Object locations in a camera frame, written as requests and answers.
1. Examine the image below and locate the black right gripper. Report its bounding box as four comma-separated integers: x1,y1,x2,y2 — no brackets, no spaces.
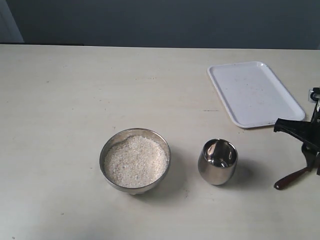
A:
273,87,320,176

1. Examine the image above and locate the dark red wooden spoon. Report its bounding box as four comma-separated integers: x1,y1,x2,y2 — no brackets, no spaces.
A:
273,167,311,191

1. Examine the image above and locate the shiny steel cup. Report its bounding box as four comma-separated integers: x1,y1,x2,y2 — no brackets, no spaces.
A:
197,138,238,186

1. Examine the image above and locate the steel bowl of rice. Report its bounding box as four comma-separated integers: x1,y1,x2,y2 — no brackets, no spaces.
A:
99,128,171,195

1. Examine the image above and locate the white plastic tray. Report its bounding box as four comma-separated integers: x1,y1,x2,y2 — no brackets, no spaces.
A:
207,61,306,129

